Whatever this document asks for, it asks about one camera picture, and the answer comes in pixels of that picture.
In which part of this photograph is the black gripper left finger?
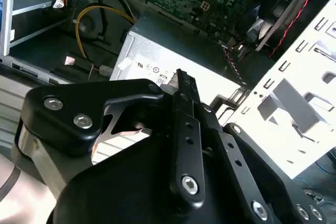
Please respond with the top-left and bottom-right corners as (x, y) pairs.
(15, 69), (207, 208)

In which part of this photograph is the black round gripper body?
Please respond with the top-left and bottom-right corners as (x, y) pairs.
(52, 131), (253, 224)

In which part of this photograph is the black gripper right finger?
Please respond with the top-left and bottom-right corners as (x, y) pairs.
(185, 73), (336, 224)

